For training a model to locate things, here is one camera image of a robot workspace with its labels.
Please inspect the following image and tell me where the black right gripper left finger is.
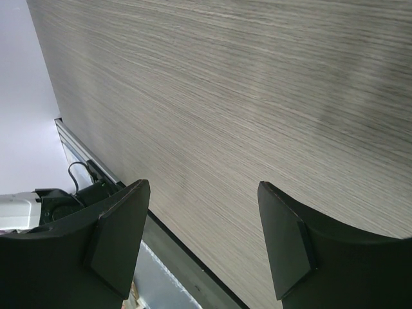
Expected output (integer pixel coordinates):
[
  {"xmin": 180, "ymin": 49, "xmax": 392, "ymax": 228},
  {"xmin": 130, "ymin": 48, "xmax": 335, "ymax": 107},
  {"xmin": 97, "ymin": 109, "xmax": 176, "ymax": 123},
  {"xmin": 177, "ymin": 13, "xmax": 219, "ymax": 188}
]
[{"xmin": 1, "ymin": 180, "xmax": 151, "ymax": 308}]

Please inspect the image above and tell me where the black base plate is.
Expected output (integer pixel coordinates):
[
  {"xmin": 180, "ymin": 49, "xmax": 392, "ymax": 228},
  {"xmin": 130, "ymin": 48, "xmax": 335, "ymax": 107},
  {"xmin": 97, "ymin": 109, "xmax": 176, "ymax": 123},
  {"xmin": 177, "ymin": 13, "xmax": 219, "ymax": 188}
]
[{"xmin": 86, "ymin": 161, "xmax": 246, "ymax": 308}]

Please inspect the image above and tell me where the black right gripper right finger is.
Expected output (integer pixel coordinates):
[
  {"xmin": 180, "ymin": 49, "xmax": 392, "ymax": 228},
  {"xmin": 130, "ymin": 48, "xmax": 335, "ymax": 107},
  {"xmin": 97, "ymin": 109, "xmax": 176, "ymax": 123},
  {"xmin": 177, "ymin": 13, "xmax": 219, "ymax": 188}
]
[{"xmin": 257, "ymin": 181, "xmax": 411, "ymax": 308}]

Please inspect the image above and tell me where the white slotted cable duct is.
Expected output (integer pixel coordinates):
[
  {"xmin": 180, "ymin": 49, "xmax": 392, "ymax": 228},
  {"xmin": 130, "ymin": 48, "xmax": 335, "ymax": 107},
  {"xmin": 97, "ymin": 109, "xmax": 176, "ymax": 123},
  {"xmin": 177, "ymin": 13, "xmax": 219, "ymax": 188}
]
[{"xmin": 133, "ymin": 241, "xmax": 201, "ymax": 309}]

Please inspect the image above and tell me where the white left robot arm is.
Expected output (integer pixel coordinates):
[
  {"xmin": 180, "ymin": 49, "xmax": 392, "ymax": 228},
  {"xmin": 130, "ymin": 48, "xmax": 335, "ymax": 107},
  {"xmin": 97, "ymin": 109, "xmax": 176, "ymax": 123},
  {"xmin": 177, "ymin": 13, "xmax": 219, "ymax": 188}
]
[{"xmin": 1, "ymin": 185, "xmax": 111, "ymax": 234}]

